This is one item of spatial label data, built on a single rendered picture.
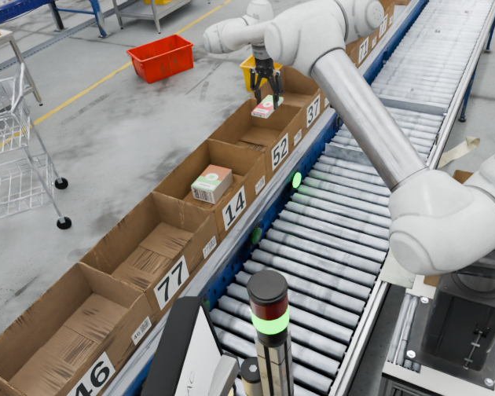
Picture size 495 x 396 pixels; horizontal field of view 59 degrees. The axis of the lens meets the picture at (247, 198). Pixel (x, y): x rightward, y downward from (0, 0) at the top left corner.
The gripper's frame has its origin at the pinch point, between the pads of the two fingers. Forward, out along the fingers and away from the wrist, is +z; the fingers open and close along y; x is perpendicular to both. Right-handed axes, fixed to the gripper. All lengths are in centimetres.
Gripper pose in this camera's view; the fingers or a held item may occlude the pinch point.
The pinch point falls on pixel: (266, 100)
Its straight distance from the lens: 194.6
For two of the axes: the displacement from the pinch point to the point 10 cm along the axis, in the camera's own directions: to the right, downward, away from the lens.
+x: 4.9, -6.1, 6.3
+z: 1.0, 7.5, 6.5
